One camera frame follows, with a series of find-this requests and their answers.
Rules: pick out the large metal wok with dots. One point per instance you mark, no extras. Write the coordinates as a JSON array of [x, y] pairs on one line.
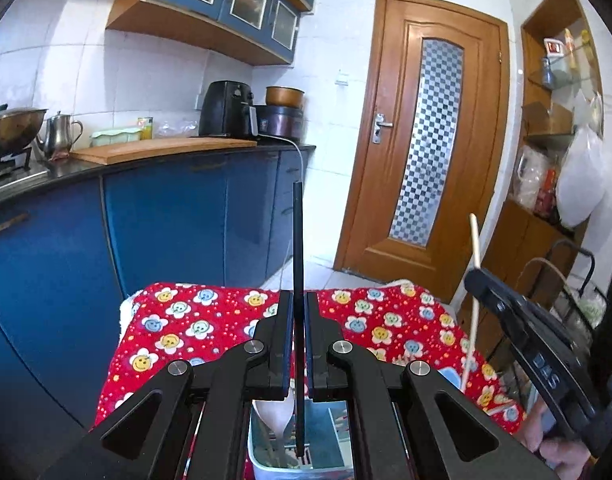
[[11, 127]]

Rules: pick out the white padded under cloth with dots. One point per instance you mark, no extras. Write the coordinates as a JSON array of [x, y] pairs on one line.
[[126, 310]]

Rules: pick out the metal kettle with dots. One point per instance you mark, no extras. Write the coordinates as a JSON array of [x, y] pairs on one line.
[[58, 135]]

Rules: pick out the wooden storage shelf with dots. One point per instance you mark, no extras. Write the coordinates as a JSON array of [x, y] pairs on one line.
[[511, 240]]

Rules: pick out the black chopstick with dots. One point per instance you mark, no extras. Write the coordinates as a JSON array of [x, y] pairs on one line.
[[298, 240]]

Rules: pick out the copper coloured pot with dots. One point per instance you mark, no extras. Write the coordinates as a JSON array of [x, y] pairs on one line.
[[284, 97]]

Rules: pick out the light blue utensil box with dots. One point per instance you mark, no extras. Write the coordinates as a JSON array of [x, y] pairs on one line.
[[326, 440]]

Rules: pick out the red and white box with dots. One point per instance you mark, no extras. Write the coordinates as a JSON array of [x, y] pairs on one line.
[[553, 47]]

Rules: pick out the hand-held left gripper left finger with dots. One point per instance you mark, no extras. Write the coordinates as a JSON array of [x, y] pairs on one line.
[[285, 350]]

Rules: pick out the dark rice cooker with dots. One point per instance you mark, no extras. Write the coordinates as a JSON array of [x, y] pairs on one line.
[[281, 122]]

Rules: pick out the red sauce packet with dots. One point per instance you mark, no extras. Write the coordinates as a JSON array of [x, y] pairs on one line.
[[546, 195]]

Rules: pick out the white plastic bag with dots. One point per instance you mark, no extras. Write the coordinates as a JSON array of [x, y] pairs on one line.
[[581, 180]]

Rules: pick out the yellow jar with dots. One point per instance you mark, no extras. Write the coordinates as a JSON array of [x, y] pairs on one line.
[[146, 130]]

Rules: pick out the clear crumpled food bag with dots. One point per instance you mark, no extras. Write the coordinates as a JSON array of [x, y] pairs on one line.
[[176, 130]]

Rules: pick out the cardboard box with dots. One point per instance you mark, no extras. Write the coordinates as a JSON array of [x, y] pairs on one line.
[[546, 117]]

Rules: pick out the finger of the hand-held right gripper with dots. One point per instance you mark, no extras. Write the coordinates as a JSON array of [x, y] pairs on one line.
[[501, 300]]

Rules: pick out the wooden chopstick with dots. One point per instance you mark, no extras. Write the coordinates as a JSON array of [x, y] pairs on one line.
[[477, 245]]

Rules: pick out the wooden door with glass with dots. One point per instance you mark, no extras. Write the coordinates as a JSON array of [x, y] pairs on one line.
[[376, 210]]

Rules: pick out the clear plastic bag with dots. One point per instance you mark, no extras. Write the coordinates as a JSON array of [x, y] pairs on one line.
[[593, 305]]

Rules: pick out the yellow bottle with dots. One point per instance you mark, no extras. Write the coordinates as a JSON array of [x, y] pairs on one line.
[[569, 50]]

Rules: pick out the beige plastic spoon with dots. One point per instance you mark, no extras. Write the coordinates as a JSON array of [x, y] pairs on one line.
[[273, 417]]

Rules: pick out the black air fryer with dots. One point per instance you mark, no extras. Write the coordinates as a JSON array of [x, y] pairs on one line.
[[221, 110]]

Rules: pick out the bag of white packets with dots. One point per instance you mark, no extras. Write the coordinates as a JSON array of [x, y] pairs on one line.
[[528, 175]]

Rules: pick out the blue kitchen base cabinet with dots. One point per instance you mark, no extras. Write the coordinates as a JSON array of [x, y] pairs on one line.
[[161, 220]]

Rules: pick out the white wall switch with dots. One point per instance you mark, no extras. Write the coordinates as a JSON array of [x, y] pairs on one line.
[[343, 80]]

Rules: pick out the blue wooden wall cabinet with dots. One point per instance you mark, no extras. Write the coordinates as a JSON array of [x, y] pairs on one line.
[[186, 35]]

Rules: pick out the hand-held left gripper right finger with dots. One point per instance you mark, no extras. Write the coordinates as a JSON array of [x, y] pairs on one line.
[[313, 355]]

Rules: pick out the wooden cutting board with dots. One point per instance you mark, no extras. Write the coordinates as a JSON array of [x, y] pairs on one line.
[[161, 149]]

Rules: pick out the red smiley flower tablecloth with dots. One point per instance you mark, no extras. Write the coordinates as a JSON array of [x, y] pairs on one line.
[[206, 320]]

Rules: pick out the pale green container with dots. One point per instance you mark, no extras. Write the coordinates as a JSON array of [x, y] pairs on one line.
[[113, 137]]

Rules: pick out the black metal rack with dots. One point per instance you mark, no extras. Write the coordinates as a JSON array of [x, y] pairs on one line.
[[592, 280]]

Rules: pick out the gas stove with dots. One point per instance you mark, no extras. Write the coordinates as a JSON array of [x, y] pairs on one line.
[[11, 175]]

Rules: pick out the person's right hand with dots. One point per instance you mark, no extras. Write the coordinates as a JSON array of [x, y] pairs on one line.
[[568, 462]]

